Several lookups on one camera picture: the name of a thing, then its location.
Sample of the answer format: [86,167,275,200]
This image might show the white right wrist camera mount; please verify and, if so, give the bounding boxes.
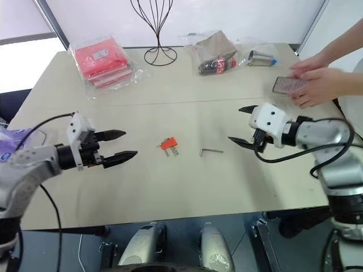
[248,103,293,149]

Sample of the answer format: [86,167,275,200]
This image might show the dark blue chair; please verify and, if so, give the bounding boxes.
[0,88,32,123]

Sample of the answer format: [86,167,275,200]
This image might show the red packs in plastic bag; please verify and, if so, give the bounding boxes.
[67,35,151,100]

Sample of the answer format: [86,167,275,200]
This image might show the grey partition frame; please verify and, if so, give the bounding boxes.
[294,0,330,56]

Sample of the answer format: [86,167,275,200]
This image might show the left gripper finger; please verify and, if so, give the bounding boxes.
[102,150,139,170]
[95,129,127,143]

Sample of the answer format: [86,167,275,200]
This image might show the person's right hand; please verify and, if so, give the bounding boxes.
[290,54,330,75]

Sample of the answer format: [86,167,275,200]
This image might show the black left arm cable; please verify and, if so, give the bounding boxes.
[15,113,79,272]

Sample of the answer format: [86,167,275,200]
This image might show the thin white floor cable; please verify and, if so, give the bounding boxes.
[77,233,86,272]

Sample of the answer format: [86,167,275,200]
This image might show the black wire stand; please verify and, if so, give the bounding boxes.
[130,0,178,67]

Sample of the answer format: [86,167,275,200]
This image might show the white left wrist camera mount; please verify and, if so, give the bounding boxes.
[66,112,96,171]

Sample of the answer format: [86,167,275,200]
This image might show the purple plastic package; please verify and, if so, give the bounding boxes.
[0,124,48,165]

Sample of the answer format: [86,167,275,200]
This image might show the dark cola bottle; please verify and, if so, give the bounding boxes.
[198,56,238,76]

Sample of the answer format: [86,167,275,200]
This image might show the orange hex key set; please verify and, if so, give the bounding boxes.
[159,137,179,150]

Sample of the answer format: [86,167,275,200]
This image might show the black table leg bracket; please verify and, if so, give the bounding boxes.
[98,241,119,272]
[248,217,282,272]

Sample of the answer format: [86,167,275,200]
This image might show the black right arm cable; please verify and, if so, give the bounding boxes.
[253,117,355,180]

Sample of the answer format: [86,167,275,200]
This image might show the smartphone with lit screen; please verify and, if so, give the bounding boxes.
[272,76,309,95]

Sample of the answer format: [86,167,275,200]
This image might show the dark window frame bar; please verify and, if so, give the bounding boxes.
[32,0,71,52]

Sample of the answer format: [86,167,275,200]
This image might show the silver metal can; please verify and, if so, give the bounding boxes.
[247,50,278,67]

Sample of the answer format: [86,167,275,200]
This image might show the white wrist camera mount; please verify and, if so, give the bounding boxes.
[248,103,293,149]
[66,112,96,171]

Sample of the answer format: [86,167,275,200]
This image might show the person's left hand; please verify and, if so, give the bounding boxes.
[291,67,346,108]

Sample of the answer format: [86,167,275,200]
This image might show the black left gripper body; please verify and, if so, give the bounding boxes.
[79,130,107,170]

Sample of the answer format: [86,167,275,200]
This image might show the plastic bag with bottle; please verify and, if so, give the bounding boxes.
[178,29,248,77]

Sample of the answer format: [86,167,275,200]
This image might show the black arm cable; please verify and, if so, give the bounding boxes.
[253,117,355,180]
[15,113,79,272]

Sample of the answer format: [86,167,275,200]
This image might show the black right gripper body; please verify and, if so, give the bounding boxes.
[252,128,275,154]

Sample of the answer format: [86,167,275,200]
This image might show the single metal hex key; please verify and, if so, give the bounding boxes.
[199,148,225,158]

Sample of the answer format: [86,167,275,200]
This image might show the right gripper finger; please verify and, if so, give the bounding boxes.
[227,136,256,151]
[238,105,258,117]

